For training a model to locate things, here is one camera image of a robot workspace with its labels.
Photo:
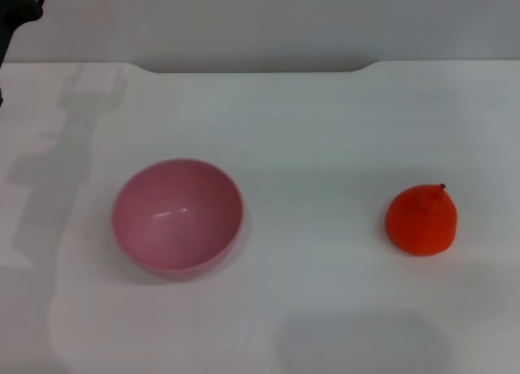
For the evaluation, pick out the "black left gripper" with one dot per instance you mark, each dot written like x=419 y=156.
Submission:
x=18 y=4

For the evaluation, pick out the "pink plastic bowl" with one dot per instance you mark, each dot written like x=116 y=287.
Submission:
x=170 y=223

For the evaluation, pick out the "orange fruit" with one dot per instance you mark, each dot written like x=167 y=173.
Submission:
x=420 y=227

